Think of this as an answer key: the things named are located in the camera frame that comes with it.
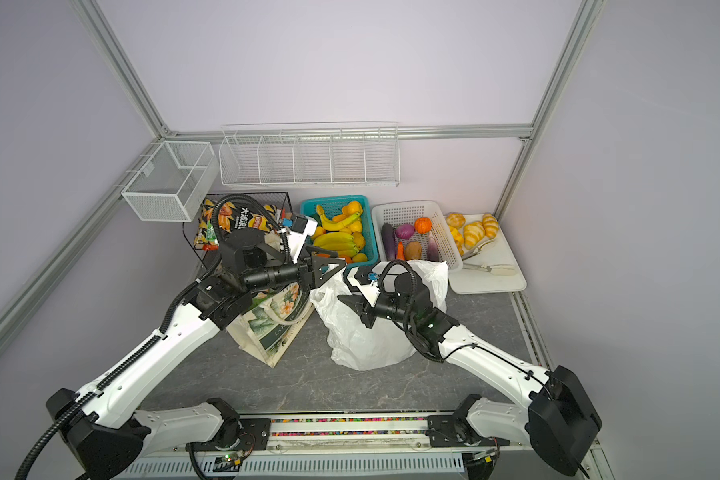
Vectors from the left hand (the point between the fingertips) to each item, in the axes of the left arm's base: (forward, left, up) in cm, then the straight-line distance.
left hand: (339, 265), depth 63 cm
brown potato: (+28, -23, -32) cm, 48 cm away
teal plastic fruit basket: (+52, +6, -30) cm, 60 cm away
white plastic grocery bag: (-9, -2, -23) cm, 25 cm away
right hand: (-1, 0, -12) cm, 12 cm away
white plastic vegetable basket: (+45, -23, -30) cm, 59 cm away
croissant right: (+40, -56, -33) cm, 76 cm away
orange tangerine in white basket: (+39, -29, -31) cm, 57 cm away
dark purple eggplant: (+34, -16, -33) cm, 50 cm away
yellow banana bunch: (+29, +2, -27) cm, 39 cm away
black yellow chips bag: (+32, +36, -15) cm, 50 cm away
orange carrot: (+27, -19, -33) cm, 47 cm away
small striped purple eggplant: (+29, -31, -33) cm, 54 cm away
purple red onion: (+37, -21, -31) cm, 53 cm away
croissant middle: (+35, -47, -33) cm, 67 cm away
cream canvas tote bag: (-3, +19, -19) cm, 27 cm away
